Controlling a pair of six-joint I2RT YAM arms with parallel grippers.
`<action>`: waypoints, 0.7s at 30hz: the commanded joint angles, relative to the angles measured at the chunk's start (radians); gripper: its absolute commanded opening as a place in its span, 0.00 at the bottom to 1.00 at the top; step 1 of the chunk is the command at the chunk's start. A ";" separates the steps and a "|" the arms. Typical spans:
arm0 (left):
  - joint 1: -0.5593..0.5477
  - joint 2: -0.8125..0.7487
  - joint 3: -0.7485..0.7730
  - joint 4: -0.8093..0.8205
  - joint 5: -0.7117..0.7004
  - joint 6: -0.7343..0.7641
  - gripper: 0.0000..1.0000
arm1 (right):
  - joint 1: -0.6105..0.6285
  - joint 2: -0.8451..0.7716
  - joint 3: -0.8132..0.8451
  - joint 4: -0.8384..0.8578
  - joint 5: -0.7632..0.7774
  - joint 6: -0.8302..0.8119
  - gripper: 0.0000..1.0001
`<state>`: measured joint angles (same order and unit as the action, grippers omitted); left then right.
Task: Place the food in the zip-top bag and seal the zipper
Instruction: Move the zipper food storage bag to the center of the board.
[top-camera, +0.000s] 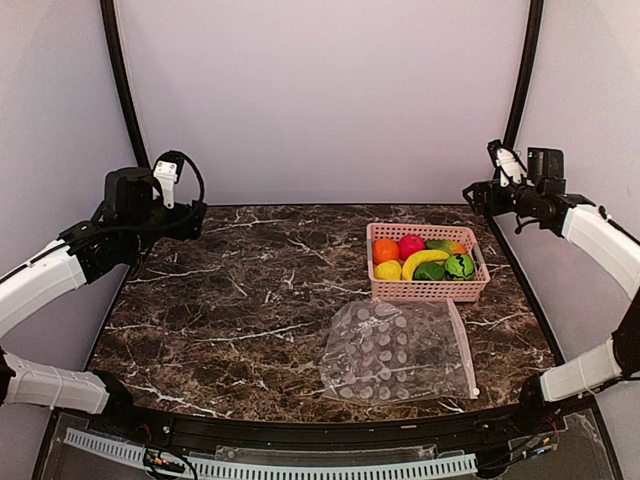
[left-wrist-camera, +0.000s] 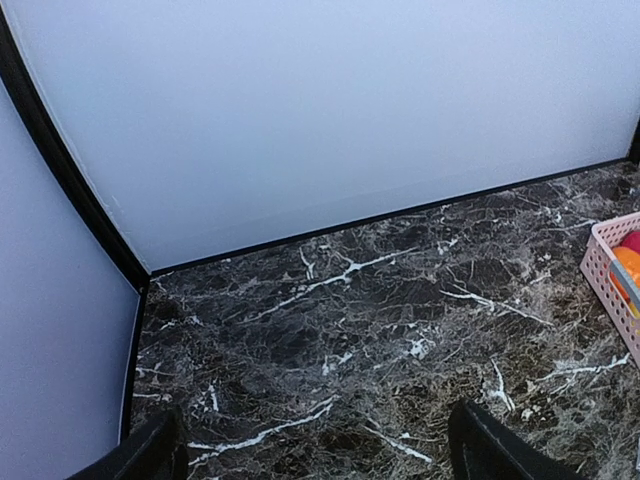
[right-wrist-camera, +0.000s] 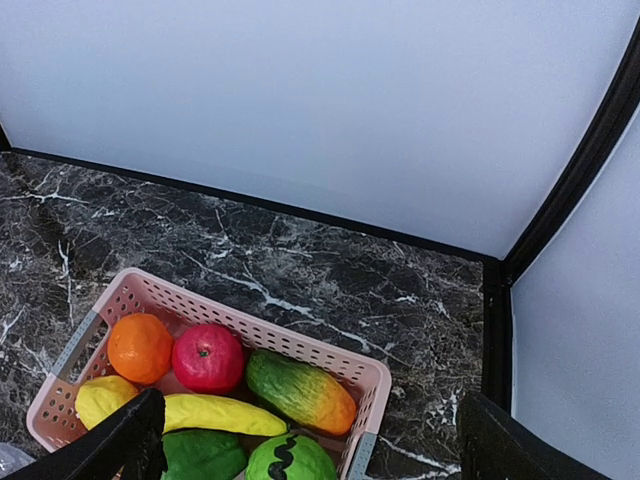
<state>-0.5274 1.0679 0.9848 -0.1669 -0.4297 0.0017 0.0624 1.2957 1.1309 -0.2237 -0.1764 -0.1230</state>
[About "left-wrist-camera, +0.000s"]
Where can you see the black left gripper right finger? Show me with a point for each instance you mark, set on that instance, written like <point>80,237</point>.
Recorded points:
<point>483,448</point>

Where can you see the pink plastic basket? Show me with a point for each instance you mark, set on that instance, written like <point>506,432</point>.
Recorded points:
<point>597,264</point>

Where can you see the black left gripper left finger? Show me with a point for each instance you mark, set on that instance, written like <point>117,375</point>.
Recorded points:
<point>157,450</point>

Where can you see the orange toy fruit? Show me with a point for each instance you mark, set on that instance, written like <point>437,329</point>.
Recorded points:
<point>630,262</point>

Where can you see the left black frame post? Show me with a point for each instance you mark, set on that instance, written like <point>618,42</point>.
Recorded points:
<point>35,117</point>

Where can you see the red toy apple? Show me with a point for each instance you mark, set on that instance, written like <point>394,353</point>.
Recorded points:
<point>632,241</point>

